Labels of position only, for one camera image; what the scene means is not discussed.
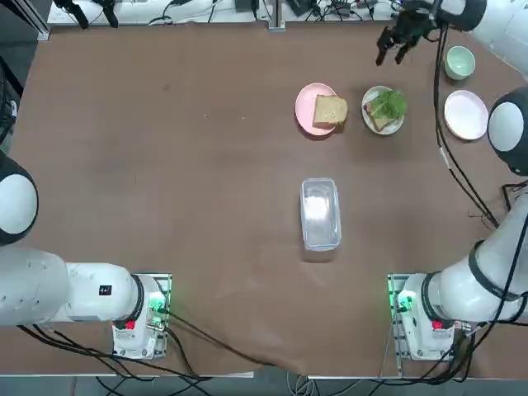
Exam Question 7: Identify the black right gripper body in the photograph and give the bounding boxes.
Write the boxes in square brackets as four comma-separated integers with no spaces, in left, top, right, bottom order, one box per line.
[390,0,437,41]

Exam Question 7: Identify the green ceramic bowl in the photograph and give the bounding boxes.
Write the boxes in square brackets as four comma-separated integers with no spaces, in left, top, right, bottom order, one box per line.
[444,45,476,81]

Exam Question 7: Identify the green lettuce leaf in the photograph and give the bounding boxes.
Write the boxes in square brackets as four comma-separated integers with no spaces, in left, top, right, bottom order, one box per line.
[370,89,408,120]

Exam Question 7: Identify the brown bread slice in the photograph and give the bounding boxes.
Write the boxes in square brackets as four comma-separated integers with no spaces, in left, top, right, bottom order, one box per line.
[368,98,403,132]
[312,94,349,129]

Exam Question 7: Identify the white plate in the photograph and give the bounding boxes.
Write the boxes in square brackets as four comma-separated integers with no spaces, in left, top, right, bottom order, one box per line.
[361,85,406,136]

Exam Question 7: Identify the pale pink plate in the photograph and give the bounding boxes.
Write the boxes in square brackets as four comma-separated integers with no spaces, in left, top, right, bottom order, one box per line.
[443,89,490,141]

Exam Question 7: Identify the clear plastic container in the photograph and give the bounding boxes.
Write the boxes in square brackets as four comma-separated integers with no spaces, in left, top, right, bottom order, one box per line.
[299,177,342,252]

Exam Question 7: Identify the black stand leg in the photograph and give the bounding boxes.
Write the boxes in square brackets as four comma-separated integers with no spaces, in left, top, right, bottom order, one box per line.
[97,0,120,28]
[61,0,90,30]

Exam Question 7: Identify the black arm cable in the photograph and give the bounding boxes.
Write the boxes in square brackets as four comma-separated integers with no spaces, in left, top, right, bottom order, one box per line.
[432,20,528,331]

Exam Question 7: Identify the aluminium frame post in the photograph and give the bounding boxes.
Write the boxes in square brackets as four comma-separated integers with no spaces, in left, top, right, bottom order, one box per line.
[267,0,286,32]
[18,0,51,41]

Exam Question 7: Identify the black wire cup rack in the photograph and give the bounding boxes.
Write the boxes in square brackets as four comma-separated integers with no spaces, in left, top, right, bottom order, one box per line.
[501,181,528,218]

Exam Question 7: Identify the black base cable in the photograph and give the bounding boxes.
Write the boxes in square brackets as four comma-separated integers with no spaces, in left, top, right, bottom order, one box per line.
[16,323,211,380]
[416,325,496,381]

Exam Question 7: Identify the dark base cable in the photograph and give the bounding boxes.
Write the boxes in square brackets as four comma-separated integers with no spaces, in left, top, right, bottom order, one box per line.
[163,309,298,370]

